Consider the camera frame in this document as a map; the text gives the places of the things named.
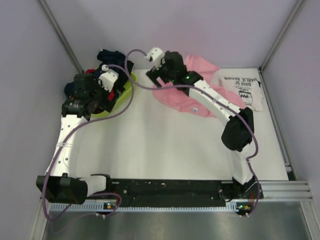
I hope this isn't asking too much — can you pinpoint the pink t shirt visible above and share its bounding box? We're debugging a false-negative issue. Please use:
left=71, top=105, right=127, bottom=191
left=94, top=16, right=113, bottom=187
left=152, top=55, right=246, bottom=118

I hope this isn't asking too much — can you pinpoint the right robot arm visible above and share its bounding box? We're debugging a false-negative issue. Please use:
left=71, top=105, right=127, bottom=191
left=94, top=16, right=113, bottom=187
left=145, top=47, right=262, bottom=198

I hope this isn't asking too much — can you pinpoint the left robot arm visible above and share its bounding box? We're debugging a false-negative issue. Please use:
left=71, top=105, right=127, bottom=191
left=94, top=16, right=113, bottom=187
left=36, top=69, right=119, bottom=205

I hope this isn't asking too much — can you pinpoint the lime green plastic basket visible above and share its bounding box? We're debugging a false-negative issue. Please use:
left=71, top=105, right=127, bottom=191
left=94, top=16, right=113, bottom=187
left=84, top=69, right=135, bottom=120

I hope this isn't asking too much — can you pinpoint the black t shirt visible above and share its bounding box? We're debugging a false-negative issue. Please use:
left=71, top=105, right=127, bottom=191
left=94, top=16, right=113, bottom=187
left=109, top=60, right=135, bottom=93

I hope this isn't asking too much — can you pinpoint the navy blue t shirt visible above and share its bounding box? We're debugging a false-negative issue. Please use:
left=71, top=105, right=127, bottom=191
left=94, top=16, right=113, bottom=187
left=64, top=49, right=134, bottom=98

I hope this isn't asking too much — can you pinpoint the white printed folded t shirt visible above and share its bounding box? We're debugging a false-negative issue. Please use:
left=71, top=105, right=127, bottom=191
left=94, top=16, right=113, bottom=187
left=219, top=76, right=263, bottom=112

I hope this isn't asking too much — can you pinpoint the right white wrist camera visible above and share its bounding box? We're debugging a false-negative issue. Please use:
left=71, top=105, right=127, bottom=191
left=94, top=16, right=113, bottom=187
left=145, top=47, right=165, bottom=68

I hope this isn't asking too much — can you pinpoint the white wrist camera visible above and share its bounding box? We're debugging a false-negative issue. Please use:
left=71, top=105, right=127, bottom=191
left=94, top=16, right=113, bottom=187
left=98, top=69, right=119, bottom=92
left=145, top=47, right=165, bottom=68

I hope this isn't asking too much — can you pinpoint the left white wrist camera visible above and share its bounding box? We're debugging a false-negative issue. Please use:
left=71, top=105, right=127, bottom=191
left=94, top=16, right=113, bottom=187
left=98, top=69, right=119, bottom=92

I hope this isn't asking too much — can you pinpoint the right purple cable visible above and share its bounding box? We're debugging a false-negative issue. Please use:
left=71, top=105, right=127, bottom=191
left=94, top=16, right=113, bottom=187
left=123, top=48, right=261, bottom=218

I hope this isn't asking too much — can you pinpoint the purple cable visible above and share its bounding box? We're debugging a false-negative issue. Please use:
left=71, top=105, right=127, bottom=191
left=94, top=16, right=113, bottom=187
left=123, top=48, right=261, bottom=218
left=40, top=63, right=137, bottom=223

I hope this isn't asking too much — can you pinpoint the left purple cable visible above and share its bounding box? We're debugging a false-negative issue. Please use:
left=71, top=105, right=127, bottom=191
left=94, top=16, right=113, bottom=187
left=40, top=63, right=137, bottom=223

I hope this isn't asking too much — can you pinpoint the left aluminium corner post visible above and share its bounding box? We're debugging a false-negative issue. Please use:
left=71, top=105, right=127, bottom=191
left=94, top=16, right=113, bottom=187
left=36, top=0, right=84, bottom=73

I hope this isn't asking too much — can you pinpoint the aluminium corner post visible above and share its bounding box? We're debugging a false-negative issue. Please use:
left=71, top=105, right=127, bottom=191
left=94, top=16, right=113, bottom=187
left=36, top=0, right=84, bottom=73
left=259, top=0, right=307, bottom=73

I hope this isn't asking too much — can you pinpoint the grey slotted cable duct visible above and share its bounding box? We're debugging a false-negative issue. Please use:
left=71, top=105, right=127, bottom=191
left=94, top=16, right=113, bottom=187
left=50, top=198, right=253, bottom=213

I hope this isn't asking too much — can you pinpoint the right aluminium corner post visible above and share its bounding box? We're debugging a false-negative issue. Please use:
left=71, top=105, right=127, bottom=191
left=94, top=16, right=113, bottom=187
left=259, top=0, right=307, bottom=73

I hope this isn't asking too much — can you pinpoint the aluminium frame rail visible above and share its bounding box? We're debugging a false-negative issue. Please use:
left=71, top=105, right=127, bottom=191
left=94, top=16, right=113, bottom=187
left=39, top=181, right=314, bottom=202

